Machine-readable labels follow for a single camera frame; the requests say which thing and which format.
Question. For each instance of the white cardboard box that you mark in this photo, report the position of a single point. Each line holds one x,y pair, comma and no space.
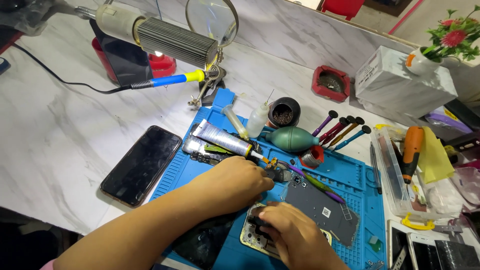
407,86

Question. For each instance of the black metal tweezers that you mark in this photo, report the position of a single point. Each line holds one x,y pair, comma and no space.
376,168

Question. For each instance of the white needle-tip bottle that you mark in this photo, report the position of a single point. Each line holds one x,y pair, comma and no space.
258,120

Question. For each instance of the white phone with black screen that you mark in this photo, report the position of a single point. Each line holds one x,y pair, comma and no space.
442,255

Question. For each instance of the person's left fingers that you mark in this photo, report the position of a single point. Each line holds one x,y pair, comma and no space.
264,183

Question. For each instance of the small green plastic piece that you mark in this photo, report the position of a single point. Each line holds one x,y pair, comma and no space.
374,243

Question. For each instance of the dark glass phone panel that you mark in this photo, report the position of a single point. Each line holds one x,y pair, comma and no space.
125,60

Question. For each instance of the green rubber air blower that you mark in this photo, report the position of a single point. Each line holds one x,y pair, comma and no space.
292,138

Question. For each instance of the person's pink sleeve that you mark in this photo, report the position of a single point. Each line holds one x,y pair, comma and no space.
48,265

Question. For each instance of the clear syringe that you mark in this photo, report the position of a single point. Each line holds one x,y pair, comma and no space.
235,122

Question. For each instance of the desk lamp with ribbed head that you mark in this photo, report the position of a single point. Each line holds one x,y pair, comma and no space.
176,39

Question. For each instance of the grey phone back cover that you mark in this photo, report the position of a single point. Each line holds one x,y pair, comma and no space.
322,213

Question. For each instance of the phone frame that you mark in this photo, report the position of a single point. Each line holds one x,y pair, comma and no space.
252,236

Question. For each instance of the red plastic chair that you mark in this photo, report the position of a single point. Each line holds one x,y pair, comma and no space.
342,7

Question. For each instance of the person's right fingers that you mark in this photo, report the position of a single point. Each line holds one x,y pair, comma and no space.
275,217

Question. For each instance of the red square ashtray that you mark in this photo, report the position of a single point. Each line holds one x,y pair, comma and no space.
330,83

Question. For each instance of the purple precision screwdriver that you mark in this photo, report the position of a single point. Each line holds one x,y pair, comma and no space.
324,123

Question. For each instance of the person's left hand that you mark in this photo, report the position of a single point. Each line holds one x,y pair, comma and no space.
232,183

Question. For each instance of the purple and green tweezers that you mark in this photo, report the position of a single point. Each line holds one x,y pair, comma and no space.
318,185

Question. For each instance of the blue silicone repair mat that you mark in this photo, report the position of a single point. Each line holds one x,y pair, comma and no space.
348,176

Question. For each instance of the white vase with red flowers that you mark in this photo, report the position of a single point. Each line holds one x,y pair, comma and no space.
422,62

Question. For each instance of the person's right hand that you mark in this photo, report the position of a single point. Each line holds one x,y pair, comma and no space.
300,240

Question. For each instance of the clear plastic bag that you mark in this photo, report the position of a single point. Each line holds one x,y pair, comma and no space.
22,15

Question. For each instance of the orange and black electric screwdriver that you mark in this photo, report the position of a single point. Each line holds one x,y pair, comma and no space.
411,150

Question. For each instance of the small black phone part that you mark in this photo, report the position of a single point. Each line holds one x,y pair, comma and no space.
281,175

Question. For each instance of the black phone screen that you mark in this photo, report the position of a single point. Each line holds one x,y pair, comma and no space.
204,243

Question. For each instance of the black smartphone with bronze edge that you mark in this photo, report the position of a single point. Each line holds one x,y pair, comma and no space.
141,165

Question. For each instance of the blue precision screwdriver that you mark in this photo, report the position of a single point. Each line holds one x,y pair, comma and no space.
352,138

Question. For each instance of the clear plastic tool box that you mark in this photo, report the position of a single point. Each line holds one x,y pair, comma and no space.
390,180

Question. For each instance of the gold precision screwdriver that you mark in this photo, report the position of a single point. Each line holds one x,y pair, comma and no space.
347,134

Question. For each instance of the black jar of brass wool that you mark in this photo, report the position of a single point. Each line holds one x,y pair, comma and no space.
284,112

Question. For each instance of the blue and yellow soldering iron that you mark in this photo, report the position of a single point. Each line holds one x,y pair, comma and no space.
176,79

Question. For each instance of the magnifying glass on clip stand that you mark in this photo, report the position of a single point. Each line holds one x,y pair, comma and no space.
212,18

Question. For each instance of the purple packet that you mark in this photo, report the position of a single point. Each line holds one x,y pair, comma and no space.
448,120

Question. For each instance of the yellow cloth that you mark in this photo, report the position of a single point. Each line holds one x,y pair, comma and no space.
435,157

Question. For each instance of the red precision screwdriver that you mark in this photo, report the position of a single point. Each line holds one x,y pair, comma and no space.
343,129
333,130

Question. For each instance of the silver glue tube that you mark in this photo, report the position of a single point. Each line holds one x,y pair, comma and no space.
223,138

